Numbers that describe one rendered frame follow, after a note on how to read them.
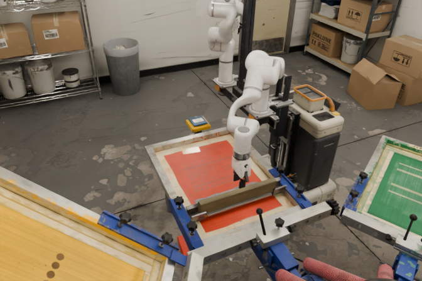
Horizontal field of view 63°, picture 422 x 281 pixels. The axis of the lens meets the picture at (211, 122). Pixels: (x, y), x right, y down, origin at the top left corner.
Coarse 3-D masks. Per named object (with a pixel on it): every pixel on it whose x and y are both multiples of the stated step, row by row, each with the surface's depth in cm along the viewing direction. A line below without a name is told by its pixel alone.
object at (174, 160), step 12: (168, 156) 200; (180, 156) 201; (192, 156) 201; (180, 168) 191; (180, 180) 183; (192, 192) 175; (204, 192) 176; (216, 192) 176; (216, 216) 162; (228, 216) 162; (240, 216) 162; (204, 228) 156; (216, 228) 156
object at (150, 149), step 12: (204, 132) 216; (216, 132) 216; (228, 132) 220; (156, 144) 204; (168, 144) 204; (180, 144) 208; (156, 156) 195; (252, 156) 198; (156, 168) 185; (264, 168) 188; (168, 180) 178; (168, 192) 170; (276, 216) 158; (240, 228) 152; (204, 240) 146; (216, 240) 146
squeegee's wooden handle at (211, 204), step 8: (256, 184) 166; (264, 184) 166; (272, 184) 168; (232, 192) 161; (240, 192) 161; (248, 192) 164; (256, 192) 166; (264, 192) 169; (272, 192) 172; (208, 200) 157; (216, 200) 157; (224, 200) 159; (232, 200) 162; (240, 200) 164; (200, 208) 155; (208, 208) 157; (216, 208) 160
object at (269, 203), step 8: (216, 144) 211; (224, 144) 211; (200, 152) 204; (208, 152) 204; (216, 152) 204; (224, 152) 204; (232, 152) 204; (256, 176) 187; (232, 184) 181; (264, 200) 172; (272, 200) 172; (240, 208) 167; (248, 208) 167; (256, 208) 167; (264, 208) 167; (272, 208) 167; (248, 216) 163
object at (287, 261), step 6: (270, 246) 138; (276, 246) 138; (282, 246) 138; (276, 252) 136; (282, 252) 136; (288, 252) 136; (276, 258) 135; (282, 258) 133; (288, 258) 133; (294, 258) 134; (276, 264) 136; (282, 264) 132; (288, 264) 131; (294, 264) 131; (288, 270) 130
